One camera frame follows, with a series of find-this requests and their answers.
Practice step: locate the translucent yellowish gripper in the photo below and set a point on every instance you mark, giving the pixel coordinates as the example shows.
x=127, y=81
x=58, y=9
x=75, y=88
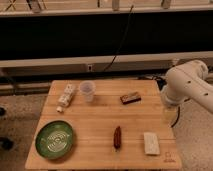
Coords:
x=169, y=114

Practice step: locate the dark red pepper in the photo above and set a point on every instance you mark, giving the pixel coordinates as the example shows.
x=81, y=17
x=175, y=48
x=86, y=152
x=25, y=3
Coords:
x=117, y=138

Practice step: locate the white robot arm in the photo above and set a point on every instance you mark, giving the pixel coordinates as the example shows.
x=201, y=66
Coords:
x=186, y=81

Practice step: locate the white rectangular sponge block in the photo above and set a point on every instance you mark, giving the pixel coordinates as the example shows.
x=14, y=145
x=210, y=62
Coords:
x=151, y=144

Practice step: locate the brown chocolate bar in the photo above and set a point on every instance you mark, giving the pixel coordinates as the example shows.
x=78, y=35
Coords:
x=130, y=98

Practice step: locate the clear plastic cup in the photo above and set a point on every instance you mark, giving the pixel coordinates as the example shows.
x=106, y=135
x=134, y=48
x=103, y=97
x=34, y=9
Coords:
x=87, y=89

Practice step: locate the green round plate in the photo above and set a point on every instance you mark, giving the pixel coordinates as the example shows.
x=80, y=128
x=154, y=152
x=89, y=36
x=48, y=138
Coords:
x=54, y=140

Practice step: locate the white wall outlet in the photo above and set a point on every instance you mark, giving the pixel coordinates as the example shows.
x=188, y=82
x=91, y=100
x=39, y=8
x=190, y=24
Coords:
x=90, y=68

